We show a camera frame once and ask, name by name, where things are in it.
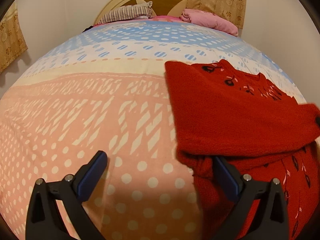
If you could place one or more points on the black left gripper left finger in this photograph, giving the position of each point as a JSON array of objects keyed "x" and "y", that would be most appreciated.
[{"x": 44, "y": 220}]

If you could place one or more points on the beige side curtain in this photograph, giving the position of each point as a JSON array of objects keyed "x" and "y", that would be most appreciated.
[{"x": 12, "y": 42}]

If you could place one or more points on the striped pillow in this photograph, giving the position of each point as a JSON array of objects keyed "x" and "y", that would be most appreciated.
[{"x": 128, "y": 12}]

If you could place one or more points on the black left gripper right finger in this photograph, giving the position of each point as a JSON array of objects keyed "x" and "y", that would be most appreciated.
[{"x": 270, "y": 219}]

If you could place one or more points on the polka dot bed sheet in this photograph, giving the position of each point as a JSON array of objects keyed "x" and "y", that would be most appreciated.
[{"x": 105, "y": 90}]

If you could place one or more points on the pink folded blanket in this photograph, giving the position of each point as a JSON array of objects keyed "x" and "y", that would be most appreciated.
[{"x": 203, "y": 19}]

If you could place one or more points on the red knitted sweater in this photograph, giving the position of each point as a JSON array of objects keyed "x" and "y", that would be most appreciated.
[{"x": 248, "y": 120}]

